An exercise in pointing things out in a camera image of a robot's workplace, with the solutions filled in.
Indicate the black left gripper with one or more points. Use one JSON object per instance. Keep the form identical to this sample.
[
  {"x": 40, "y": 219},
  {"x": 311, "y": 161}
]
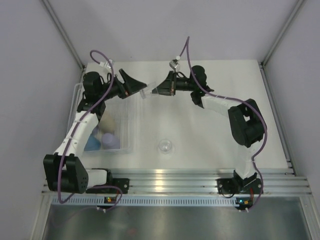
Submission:
[{"x": 133, "y": 85}]

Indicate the aluminium frame rail left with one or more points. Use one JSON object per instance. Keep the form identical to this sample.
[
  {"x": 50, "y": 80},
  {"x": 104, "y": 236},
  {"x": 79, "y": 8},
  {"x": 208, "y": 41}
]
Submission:
[{"x": 62, "y": 32}]

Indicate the white wire dish rack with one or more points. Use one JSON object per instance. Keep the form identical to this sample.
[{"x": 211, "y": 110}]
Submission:
[{"x": 122, "y": 112}]

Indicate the perforated blue cable duct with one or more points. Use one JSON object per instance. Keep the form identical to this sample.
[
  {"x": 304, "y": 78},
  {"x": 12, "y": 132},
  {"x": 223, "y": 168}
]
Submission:
[{"x": 159, "y": 201}]

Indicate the aluminium frame rail right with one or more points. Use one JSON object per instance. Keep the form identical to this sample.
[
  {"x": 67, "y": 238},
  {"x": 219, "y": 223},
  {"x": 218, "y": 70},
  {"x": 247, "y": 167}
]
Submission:
[{"x": 289, "y": 20}]

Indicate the aluminium frame rail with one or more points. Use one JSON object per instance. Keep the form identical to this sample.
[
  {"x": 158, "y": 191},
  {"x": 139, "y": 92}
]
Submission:
[
  {"x": 62, "y": 32},
  {"x": 289, "y": 20}
]

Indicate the beige plastic cup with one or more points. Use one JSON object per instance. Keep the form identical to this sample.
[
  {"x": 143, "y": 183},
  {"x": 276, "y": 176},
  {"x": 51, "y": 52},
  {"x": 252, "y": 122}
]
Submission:
[{"x": 107, "y": 123}]

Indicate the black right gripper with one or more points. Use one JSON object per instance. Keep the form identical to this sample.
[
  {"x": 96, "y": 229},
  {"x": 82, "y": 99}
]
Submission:
[{"x": 169, "y": 85}]

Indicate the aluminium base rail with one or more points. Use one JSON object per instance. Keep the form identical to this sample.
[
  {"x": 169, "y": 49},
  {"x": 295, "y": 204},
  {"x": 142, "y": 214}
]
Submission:
[{"x": 203, "y": 182}]

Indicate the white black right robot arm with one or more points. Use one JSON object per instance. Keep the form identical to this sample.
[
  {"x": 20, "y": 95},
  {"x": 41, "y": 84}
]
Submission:
[{"x": 245, "y": 121}]

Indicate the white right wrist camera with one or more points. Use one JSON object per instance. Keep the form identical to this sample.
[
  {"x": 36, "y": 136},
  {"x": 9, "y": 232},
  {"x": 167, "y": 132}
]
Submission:
[{"x": 175, "y": 64}]

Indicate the blue plastic cup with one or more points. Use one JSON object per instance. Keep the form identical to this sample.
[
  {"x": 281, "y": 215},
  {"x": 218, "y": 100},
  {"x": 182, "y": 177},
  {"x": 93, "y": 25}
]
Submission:
[{"x": 93, "y": 144}]

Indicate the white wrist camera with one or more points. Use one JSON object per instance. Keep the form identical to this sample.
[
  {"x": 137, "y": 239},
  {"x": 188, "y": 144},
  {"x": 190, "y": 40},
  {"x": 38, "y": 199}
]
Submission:
[
  {"x": 107, "y": 66},
  {"x": 175, "y": 64}
]

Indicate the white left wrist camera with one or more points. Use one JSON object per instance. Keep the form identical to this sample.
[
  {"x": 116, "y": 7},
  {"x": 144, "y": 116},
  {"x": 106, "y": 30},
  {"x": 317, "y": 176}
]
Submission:
[{"x": 107, "y": 66}]

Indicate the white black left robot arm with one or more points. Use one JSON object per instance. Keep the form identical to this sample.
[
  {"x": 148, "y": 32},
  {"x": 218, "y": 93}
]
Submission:
[{"x": 64, "y": 171}]

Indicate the clear plastic cup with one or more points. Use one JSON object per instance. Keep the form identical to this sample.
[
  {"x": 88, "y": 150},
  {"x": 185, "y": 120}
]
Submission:
[
  {"x": 165, "y": 146},
  {"x": 151, "y": 90}
]

